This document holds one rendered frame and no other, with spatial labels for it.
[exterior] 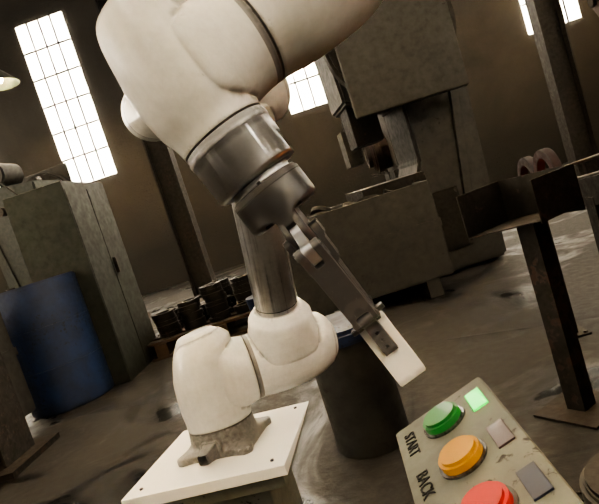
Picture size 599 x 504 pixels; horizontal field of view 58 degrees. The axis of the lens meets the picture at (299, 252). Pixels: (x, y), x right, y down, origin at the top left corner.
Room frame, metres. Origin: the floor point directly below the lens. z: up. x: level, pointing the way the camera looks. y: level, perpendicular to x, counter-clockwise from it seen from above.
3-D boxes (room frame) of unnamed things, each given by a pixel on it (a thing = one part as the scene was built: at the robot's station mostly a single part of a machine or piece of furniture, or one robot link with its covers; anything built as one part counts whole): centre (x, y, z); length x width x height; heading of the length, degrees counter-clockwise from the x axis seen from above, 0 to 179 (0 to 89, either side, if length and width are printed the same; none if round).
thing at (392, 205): (3.85, -0.42, 0.39); 1.03 x 0.83 x 0.79; 89
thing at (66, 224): (4.17, 1.61, 0.75); 0.70 x 0.48 x 1.50; 175
